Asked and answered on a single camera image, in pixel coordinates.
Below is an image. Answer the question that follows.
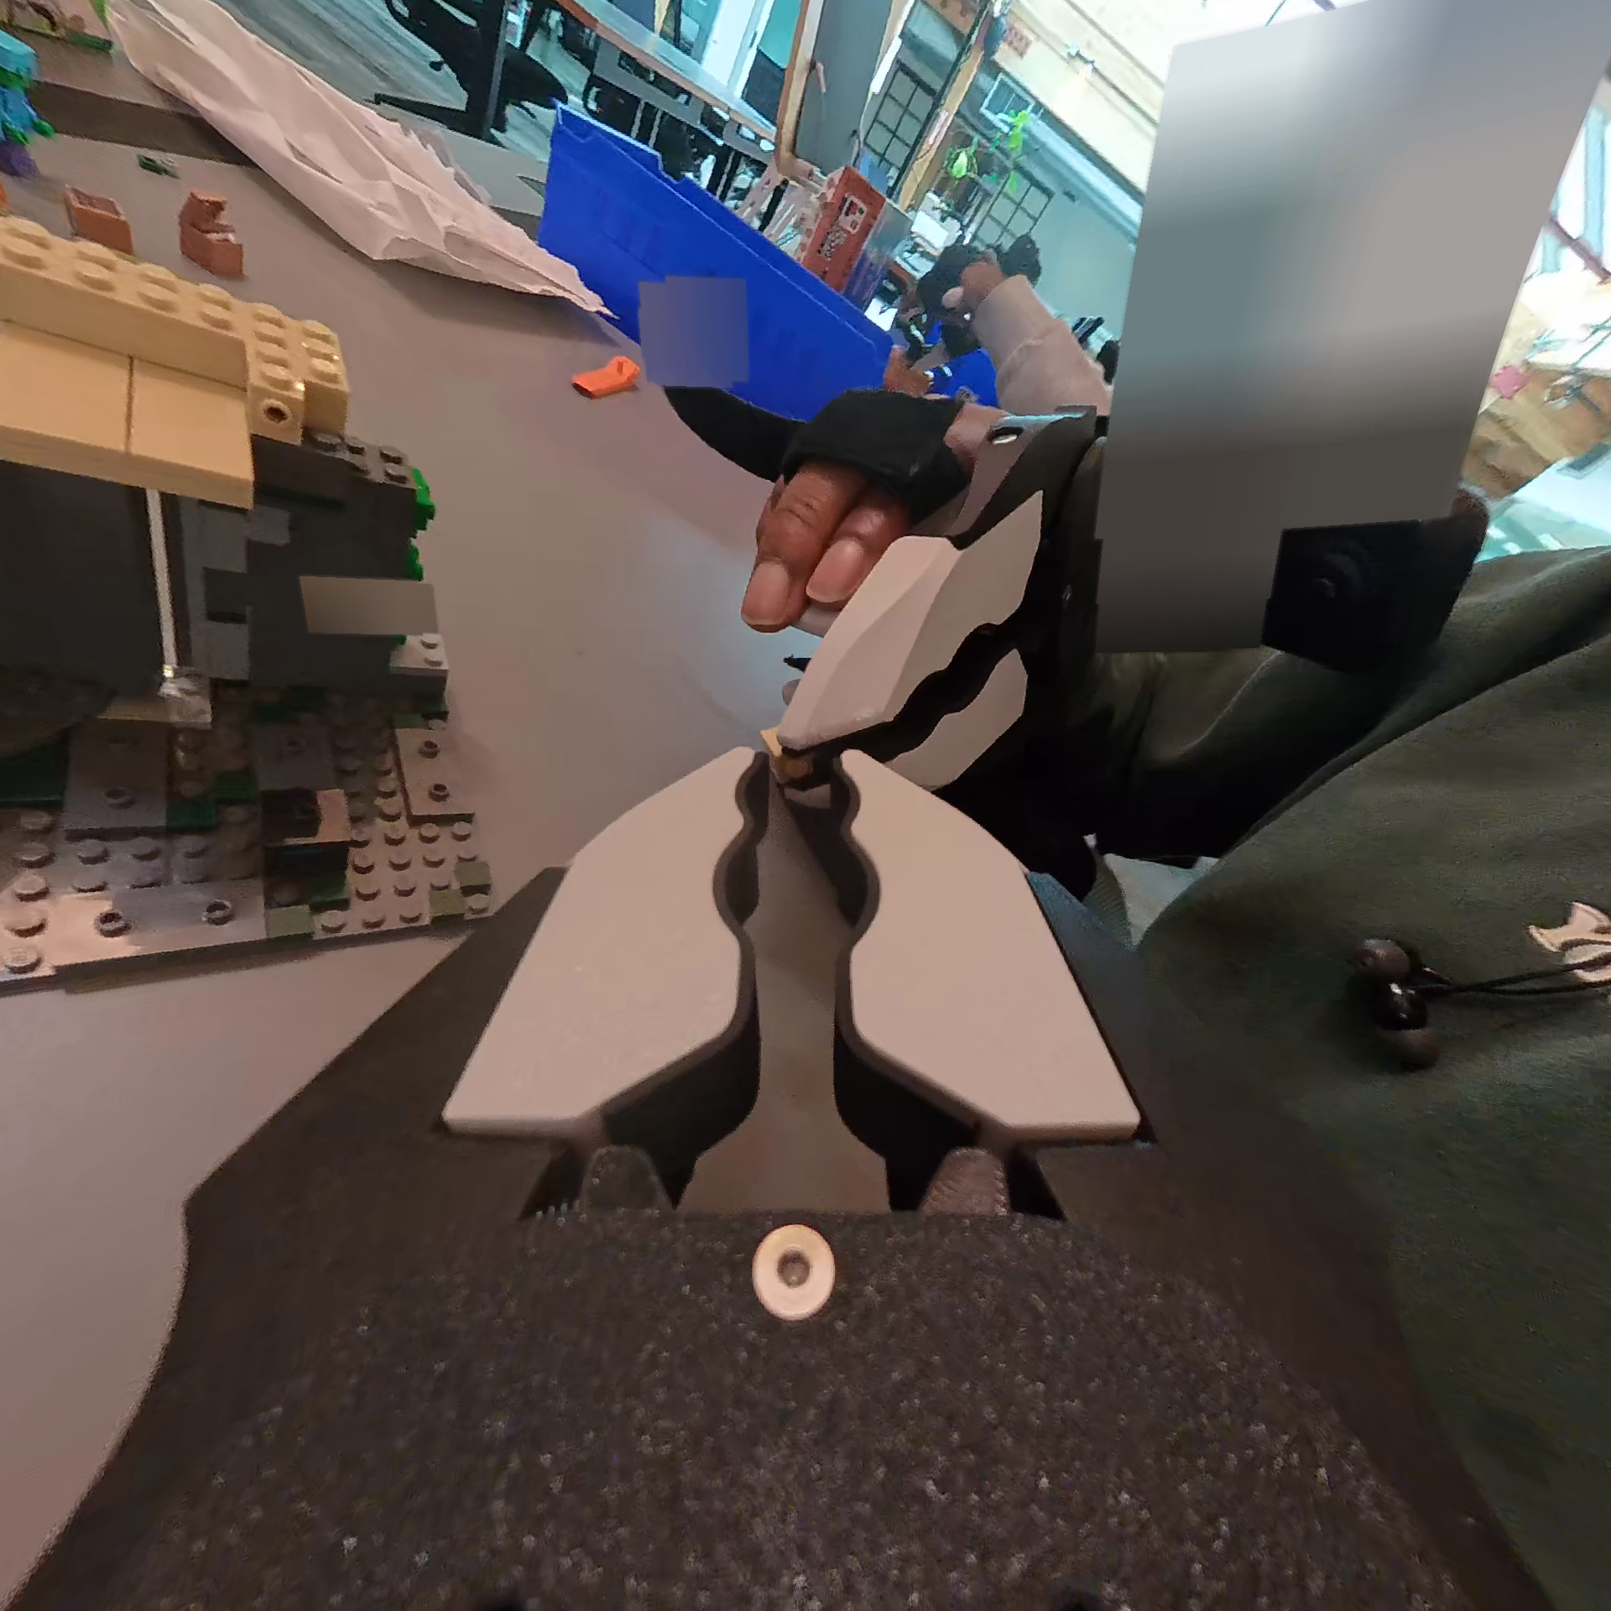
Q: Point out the black office chair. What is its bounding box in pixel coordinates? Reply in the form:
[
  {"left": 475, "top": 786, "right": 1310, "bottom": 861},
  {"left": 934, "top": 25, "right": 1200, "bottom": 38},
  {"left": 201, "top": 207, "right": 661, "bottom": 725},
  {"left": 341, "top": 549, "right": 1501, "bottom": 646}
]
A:
[{"left": 378, "top": 0, "right": 571, "bottom": 140}]

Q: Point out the person's right hand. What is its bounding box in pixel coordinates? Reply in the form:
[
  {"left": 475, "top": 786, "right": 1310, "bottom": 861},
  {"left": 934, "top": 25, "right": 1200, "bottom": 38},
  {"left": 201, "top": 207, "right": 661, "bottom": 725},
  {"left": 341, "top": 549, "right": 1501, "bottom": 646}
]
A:
[{"left": 740, "top": 457, "right": 918, "bottom": 637}]

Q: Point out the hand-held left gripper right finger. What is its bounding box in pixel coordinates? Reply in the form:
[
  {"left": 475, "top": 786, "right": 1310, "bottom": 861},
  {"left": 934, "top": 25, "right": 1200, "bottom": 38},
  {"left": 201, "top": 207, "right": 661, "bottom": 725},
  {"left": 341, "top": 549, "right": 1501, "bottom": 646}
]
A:
[{"left": 834, "top": 752, "right": 1141, "bottom": 1201}]

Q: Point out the person's right forearm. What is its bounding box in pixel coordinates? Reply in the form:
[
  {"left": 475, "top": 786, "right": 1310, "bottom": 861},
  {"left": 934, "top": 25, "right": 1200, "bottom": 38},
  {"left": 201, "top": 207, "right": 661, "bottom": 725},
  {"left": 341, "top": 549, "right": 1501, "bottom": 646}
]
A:
[{"left": 1070, "top": 541, "right": 1611, "bottom": 871}]

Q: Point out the grey desk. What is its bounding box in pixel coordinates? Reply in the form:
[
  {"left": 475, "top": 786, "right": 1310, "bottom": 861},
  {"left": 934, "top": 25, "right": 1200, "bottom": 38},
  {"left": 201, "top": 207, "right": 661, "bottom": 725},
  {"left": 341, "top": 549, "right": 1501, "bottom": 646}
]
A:
[{"left": 0, "top": 38, "right": 1135, "bottom": 1575}]

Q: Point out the notched brown toy piece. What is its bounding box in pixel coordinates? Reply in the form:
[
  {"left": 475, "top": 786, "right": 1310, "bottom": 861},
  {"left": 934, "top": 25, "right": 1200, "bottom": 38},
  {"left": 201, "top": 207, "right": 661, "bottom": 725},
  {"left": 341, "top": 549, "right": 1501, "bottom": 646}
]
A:
[{"left": 178, "top": 192, "right": 249, "bottom": 280}]

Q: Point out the red patterned box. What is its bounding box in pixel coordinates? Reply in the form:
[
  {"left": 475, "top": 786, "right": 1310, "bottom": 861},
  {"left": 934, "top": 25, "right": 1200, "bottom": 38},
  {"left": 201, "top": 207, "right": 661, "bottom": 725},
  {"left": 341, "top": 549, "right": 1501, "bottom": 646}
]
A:
[{"left": 803, "top": 163, "right": 886, "bottom": 301}]

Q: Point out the toy brick building model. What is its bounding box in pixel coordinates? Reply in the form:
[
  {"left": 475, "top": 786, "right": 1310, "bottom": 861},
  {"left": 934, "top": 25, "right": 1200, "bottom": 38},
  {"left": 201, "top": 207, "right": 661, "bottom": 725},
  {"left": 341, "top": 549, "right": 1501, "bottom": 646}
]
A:
[{"left": 0, "top": 215, "right": 495, "bottom": 995}]

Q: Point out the blue plastic bin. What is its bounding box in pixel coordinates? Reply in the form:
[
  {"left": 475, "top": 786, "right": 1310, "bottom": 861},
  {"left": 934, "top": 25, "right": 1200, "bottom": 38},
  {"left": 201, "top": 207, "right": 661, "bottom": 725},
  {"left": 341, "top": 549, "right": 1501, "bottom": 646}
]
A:
[{"left": 539, "top": 100, "right": 1005, "bottom": 424}]

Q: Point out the wooden background table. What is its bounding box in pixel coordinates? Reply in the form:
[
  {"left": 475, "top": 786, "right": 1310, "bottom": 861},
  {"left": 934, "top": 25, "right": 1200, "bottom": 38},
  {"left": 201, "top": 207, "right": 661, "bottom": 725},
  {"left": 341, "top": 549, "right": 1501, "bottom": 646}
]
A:
[{"left": 554, "top": 0, "right": 782, "bottom": 140}]

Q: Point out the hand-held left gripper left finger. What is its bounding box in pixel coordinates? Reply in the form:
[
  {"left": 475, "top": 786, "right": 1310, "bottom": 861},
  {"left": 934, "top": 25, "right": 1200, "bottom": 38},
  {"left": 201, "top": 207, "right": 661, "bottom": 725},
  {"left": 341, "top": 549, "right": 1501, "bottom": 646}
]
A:
[{"left": 443, "top": 746, "right": 765, "bottom": 1201}]

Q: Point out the crumpled white paper bag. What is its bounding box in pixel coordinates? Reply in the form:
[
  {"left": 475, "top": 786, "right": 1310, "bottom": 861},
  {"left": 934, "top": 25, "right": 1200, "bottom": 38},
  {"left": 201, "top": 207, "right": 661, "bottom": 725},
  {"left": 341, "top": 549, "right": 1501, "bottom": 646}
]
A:
[{"left": 107, "top": 0, "right": 613, "bottom": 317}]

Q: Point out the person's green sweatshirt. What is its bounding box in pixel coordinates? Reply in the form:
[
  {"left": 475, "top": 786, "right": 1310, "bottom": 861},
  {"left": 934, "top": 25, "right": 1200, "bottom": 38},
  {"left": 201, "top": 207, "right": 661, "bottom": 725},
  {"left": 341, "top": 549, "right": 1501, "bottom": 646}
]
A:
[{"left": 1106, "top": 541, "right": 1611, "bottom": 1611}]

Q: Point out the dark board panel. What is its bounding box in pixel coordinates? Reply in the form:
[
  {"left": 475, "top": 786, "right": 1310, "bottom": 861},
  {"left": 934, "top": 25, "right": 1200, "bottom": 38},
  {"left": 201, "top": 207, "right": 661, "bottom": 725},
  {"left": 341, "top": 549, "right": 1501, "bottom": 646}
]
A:
[{"left": 780, "top": 0, "right": 916, "bottom": 178}]

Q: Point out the teal toy minifigure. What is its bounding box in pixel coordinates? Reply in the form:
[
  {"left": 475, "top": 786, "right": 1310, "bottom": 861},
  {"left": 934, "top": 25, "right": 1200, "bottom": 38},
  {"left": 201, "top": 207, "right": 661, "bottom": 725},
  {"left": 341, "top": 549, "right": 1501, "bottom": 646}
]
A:
[{"left": 0, "top": 25, "right": 57, "bottom": 178}]

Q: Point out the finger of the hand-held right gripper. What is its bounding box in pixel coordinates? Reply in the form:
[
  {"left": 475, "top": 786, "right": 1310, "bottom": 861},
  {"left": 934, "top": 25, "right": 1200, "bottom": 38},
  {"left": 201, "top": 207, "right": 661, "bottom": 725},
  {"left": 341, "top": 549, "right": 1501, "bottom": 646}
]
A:
[
  {"left": 824, "top": 652, "right": 1035, "bottom": 792},
  {"left": 778, "top": 489, "right": 1049, "bottom": 760}
]

